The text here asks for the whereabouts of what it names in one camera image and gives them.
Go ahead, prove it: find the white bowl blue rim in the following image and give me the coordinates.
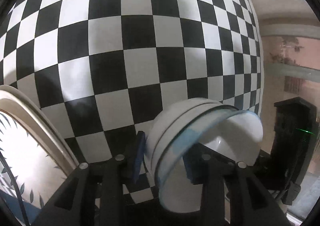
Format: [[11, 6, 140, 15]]
[[145, 98, 263, 214]]

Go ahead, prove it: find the white plate with pink flower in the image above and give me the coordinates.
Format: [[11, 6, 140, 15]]
[[1, 85, 79, 175]]

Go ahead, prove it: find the white plate with blue leaves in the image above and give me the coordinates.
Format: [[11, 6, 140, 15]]
[[1, 111, 66, 209]]

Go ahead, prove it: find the black white checkered mat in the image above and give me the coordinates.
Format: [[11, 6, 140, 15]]
[[1, 0, 261, 163]]

